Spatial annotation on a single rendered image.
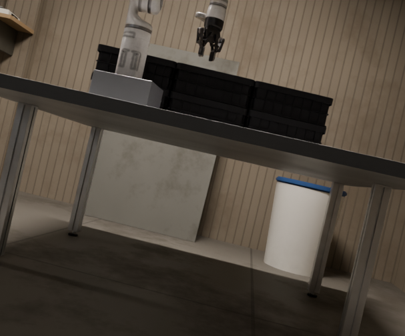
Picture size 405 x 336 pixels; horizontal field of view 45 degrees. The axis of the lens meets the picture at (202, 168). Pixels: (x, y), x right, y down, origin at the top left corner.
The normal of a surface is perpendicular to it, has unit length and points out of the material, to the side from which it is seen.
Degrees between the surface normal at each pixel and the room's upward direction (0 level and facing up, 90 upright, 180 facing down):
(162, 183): 79
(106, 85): 90
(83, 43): 90
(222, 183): 90
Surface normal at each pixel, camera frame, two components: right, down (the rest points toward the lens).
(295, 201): -0.52, -0.06
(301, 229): -0.21, 0.02
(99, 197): -0.05, -0.22
